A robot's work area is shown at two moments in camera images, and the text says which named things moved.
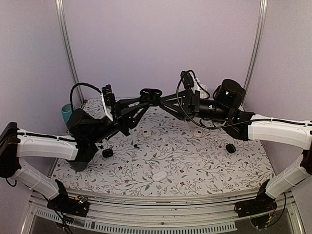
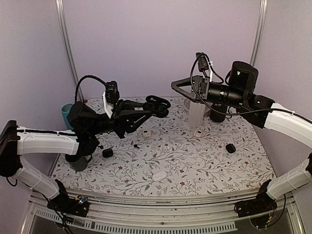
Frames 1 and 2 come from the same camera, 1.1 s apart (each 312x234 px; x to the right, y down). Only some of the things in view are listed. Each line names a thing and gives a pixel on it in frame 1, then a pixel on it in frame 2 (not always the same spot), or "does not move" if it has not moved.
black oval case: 151,95 to 158,107
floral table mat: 162,156 does not move
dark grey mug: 78,166 does not move
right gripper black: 189,103 to 195,96
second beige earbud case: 198,133 does not move
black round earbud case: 230,148 does not move
